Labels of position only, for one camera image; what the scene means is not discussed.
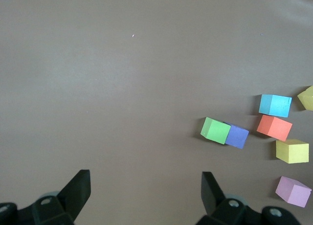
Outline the blue foam cube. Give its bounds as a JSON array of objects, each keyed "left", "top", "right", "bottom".
[{"left": 258, "top": 94, "right": 293, "bottom": 118}]

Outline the pink foam cube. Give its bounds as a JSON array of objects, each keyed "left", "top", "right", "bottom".
[{"left": 275, "top": 176, "right": 313, "bottom": 208}]

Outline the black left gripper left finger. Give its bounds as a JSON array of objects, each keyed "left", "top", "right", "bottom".
[{"left": 0, "top": 169, "right": 91, "bottom": 225}]

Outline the yellow foam cube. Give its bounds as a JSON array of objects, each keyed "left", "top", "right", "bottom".
[
  {"left": 297, "top": 85, "right": 313, "bottom": 111},
  {"left": 275, "top": 138, "right": 310, "bottom": 164}
]

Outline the purple foam cube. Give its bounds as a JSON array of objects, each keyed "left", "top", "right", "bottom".
[{"left": 224, "top": 123, "right": 249, "bottom": 150}]

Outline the orange foam cube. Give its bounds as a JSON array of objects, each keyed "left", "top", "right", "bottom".
[{"left": 256, "top": 114, "right": 293, "bottom": 142}]

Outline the green foam cube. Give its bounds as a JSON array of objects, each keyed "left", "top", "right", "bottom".
[{"left": 200, "top": 116, "right": 231, "bottom": 145}]

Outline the brown table cover sheet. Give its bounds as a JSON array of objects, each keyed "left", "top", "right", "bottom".
[{"left": 0, "top": 0, "right": 313, "bottom": 225}]

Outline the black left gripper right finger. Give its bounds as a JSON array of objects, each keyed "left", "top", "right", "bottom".
[{"left": 195, "top": 171, "right": 302, "bottom": 225}]

